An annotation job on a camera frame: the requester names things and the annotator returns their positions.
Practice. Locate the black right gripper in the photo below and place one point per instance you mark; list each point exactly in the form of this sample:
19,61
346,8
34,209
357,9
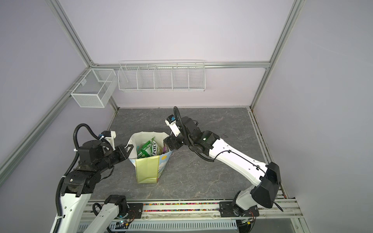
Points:
172,141

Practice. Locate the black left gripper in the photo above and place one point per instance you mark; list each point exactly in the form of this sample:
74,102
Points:
120,149

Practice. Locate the green Fox's candy packet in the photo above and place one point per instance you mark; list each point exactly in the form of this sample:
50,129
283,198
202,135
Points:
145,150

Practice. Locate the yellow-green Fox's candy packet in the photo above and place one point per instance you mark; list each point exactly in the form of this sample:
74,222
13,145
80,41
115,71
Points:
155,148

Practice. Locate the white and green paper bag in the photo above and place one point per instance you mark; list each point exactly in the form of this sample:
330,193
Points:
148,170

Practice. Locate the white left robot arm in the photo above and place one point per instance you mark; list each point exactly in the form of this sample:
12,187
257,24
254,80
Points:
94,154

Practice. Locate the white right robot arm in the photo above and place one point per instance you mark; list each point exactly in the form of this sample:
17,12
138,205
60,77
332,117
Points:
265,178

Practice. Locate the small white mesh basket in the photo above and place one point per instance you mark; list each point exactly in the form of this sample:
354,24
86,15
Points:
96,88

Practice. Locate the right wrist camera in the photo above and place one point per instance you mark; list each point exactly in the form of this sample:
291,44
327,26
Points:
171,122

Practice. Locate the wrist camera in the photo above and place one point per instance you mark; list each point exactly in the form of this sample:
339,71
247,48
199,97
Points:
171,122
109,136

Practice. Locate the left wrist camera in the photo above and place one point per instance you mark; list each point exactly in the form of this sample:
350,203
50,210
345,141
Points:
109,136

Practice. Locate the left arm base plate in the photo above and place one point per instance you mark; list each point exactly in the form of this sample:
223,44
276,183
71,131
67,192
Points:
134,211

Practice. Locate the long white wire shelf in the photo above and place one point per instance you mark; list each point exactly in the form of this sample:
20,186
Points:
162,75

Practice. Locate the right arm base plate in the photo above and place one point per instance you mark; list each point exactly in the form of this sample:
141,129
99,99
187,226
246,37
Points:
229,209

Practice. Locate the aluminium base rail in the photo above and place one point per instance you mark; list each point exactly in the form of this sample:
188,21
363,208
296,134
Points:
209,210

